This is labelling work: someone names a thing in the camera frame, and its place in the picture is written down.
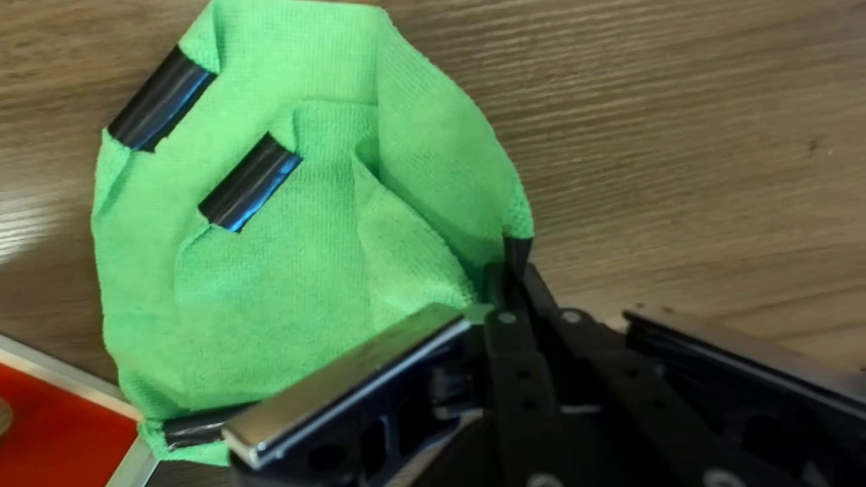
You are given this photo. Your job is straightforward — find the gripper left finger with silver pad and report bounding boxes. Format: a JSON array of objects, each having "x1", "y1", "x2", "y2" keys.
[{"x1": 219, "y1": 300, "x2": 476, "y2": 473}]

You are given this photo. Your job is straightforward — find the gripper black right finger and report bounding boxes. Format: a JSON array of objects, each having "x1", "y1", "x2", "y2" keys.
[{"x1": 621, "y1": 303, "x2": 866, "y2": 427}]

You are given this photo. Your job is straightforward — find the green cloth towel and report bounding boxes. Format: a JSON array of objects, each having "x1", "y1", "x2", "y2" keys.
[{"x1": 90, "y1": 0, "x2": 540, "y2": 471}]

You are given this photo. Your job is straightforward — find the red box metal edge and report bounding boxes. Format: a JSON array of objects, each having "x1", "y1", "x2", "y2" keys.
[{"x1": 0, "y1": 331, "x2": 163, "y2": 487}]

